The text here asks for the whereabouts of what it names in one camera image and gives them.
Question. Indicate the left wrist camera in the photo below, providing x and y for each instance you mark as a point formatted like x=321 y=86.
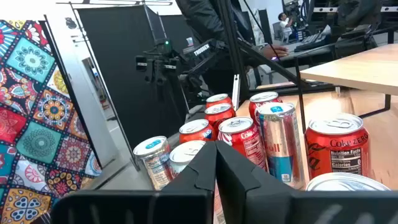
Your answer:
x=163 y=46

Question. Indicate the red Coca-Cola can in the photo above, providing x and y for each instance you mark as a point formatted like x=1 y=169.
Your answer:
x=245 y=143
x=264 y=104

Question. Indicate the colourful patterned cloth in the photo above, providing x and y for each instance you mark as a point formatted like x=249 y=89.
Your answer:
x=34 y=124

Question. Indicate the tall Red Bull can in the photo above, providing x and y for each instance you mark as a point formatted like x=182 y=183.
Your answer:
x=280 y=146

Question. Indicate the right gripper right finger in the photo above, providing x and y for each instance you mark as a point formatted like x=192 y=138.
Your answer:
x=280 y=208

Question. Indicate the black table frame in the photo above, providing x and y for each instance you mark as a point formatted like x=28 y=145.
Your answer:
x=232 y=46

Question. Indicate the white plastic strip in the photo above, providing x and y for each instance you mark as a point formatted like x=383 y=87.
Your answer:
x=236 y=91

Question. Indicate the black partition panel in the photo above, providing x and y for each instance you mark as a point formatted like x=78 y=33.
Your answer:
x=124 y=77

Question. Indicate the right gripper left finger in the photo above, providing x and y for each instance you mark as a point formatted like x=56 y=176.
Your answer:
x=174 y=205

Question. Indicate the black keyboard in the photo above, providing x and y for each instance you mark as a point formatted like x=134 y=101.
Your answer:
x=311 y=40

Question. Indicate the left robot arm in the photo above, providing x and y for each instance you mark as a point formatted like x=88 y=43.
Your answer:
x=202 y=51

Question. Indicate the person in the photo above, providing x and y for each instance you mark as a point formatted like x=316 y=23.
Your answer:
x=199 y=18
x=284 y=25

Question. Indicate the person's hand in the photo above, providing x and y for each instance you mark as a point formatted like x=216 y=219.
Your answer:
x=275 y=51

